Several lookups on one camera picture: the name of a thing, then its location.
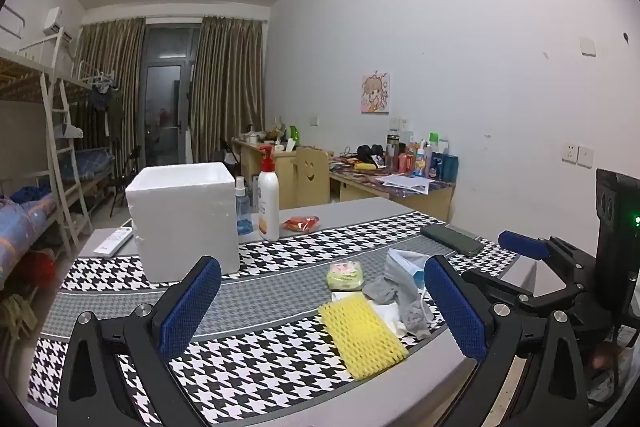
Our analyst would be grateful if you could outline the white squeeze bottle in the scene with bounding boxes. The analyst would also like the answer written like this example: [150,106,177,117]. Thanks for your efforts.
[416,139,432,178]

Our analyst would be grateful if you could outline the white lotion bottle red pump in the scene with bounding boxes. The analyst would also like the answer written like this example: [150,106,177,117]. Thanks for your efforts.
[257,144,281,242]

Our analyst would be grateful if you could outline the white bed ladder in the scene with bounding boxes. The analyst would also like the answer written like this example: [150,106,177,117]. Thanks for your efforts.
[39,69,91,253]

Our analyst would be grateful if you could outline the pink cartoon wall poster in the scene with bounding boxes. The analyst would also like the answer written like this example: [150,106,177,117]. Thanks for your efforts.
[361,72,391,114]

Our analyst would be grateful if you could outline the white metal bunk bed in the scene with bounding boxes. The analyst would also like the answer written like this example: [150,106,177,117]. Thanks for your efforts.
[0,4,121,258]

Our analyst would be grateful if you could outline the glass balcony door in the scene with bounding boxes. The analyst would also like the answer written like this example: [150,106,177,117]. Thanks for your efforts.
[137,24,201,168]

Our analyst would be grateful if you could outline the olive cloth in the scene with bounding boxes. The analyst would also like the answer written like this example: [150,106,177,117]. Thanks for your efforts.
[0,292,38,343]

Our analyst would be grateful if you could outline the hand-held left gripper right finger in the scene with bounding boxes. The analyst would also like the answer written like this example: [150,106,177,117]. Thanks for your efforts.
[423,254,592,427]

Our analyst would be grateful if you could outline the wooden chair smiley cutout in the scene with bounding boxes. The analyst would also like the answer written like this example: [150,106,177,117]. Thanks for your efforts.
[295,147,335,208]

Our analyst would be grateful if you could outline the black smartphone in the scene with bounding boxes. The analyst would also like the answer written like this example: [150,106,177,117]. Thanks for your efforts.
[419,223,485,257]

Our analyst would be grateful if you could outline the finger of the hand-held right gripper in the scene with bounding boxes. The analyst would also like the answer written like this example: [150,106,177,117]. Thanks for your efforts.
[497,230,597,280]
[460,268,598,317]

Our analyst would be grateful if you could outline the brown curtain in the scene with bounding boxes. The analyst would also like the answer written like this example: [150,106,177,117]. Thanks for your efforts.
[75,18,146,188]
[190,16,266,162]

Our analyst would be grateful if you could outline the white remote control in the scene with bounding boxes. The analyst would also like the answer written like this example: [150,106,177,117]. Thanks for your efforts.
[93,228,135,258]

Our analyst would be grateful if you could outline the white papers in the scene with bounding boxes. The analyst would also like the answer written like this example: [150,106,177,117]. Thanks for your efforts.
[381,173,435,195]

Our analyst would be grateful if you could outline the blue face mask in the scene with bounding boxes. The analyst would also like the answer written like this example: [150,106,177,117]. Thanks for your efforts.
[384,248,441,303]

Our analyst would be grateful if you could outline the blue checked mattress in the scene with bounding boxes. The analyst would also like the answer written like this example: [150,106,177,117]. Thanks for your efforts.
[75,147,113,180]

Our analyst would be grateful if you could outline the houndstooth tablecloth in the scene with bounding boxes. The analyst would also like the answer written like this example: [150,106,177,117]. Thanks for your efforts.
[27,209,521,418]

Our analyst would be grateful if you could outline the blue spray bottle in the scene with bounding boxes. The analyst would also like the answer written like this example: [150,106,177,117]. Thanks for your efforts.
[234,176,252,236]

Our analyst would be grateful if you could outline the blue plaid quilt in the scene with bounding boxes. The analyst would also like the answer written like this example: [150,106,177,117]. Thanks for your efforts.
[0,194,57,283]

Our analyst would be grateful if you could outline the white double wall socket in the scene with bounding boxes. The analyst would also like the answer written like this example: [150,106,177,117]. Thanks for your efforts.
[562,143,593,166]

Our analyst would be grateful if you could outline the grey sock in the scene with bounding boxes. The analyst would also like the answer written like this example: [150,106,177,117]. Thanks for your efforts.
[362,277,436,340]

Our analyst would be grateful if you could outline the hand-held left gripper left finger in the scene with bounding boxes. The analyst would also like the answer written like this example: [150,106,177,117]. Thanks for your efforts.
[56,255,223,427]

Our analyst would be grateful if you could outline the white air conditioner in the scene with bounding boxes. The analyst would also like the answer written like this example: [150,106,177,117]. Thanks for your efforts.
[42,7,73,42]

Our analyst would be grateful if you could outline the black folding chair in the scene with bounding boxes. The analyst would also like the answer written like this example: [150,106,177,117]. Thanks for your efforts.
[107,146,143,208]

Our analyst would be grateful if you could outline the green tissue pack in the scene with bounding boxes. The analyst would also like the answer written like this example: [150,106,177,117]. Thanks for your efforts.
[326,260,366,292]

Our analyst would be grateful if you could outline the red snack packet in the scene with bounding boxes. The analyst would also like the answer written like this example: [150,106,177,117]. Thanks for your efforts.
[281,215,321,233]

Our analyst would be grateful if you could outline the yellow foam net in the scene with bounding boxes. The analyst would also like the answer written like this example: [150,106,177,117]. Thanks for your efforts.
[318,297,408,380]

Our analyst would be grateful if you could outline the red bag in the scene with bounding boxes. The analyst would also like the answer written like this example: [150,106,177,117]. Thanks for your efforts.
[20,252,56,293]

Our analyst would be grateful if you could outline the white foam box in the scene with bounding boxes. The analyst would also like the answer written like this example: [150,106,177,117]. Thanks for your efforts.
[125,162,241,284]

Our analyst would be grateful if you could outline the dark hanging clothes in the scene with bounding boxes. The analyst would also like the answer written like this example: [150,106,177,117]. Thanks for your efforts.
[90,77,122,148]

